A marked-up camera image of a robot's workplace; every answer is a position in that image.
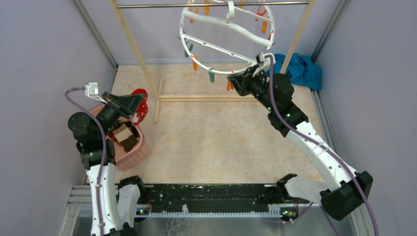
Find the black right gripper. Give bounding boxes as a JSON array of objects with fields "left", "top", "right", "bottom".
[{"left": 229, "top": 65, "right": 275, "bottom": 112}]

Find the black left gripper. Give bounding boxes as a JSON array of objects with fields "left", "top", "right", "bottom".
[{"left": 95, "top": 91, "right": 145, "bottom": 138}]

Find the red snowflake sock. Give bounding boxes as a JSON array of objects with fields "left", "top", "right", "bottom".
[{"left": 131, "top": 88, "right": 149, "bottom": 125}]

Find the orange clothes peg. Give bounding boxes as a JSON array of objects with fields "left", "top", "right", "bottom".
[{"left": 226, "top": 81, "right": 234, "bottom": 91}]

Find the white round clip hanger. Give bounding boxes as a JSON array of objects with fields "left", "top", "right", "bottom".
[{"left": 179, "top": 0, "right": 275, "bottom": 83}]

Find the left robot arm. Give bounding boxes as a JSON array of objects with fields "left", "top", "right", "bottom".
[{"left": 65, "top": 90, "right": 148, "bottom": 236}]

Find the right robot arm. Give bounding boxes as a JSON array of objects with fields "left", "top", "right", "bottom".
[{"left": 227, "top": 67, "right": 375, "bottom": 221}]

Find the blue crumpled cloth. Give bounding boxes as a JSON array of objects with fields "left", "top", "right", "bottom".
[{"left": 273, "top": 53, "right": 323, "bottom": 91}]

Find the pink plastic laundry basket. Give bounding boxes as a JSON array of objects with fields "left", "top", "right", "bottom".
[{"left": 107, "top": 117, "right": 149, "bottom": 171}]

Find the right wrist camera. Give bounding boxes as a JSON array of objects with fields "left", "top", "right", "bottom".
[{"left": 252, "top": 52, "right": 276, "bottom": 77}]

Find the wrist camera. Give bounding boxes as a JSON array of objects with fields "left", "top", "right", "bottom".
[
  {"left": 252, "top": 52, "right": 276, "bottom": 77},
  {"left": 84, "top": 82, "right": 107, "bottom": 104}
]

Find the wooden rack frame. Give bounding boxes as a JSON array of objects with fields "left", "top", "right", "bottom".
[{"left": 110, "top": 0, "right": 315, "bottom": 122}]

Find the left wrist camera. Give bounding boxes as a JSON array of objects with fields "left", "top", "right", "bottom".
[{"left": 84, "top": 82, "right": 107, "bottom": 104}]

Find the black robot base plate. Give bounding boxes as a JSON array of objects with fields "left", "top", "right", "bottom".
[{"left": 116, "top": 183, "right": 310, "bottom": 214}]

